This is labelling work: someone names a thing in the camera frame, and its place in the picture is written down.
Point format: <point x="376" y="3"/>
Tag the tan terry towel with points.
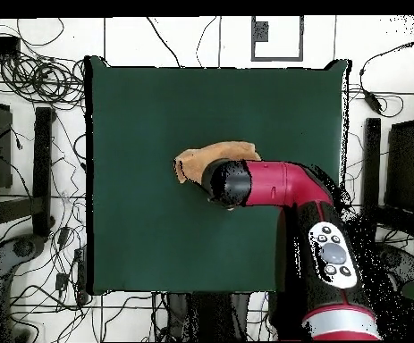
<point x="196" y="166"/>

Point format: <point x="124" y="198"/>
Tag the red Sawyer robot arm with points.
<point x="281" y="182"/>

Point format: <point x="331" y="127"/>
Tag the dark green table cloth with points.
<point x="138" y="107"/>

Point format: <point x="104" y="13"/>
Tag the black power adapter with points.
<point x="64" y="235"/>
<point x="62" y="281"/>
<point x="373" y="102"/>

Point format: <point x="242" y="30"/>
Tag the black power strip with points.
<point x="81" y="275"/>

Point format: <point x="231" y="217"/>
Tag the grey chair base with caster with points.
<point x="2" y="261"/>
<point x="398" y="262"/>

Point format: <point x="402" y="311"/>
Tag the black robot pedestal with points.
<point x="210" y="318"/>

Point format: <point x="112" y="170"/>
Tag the grey square frame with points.
<point x="277" y="58"/>

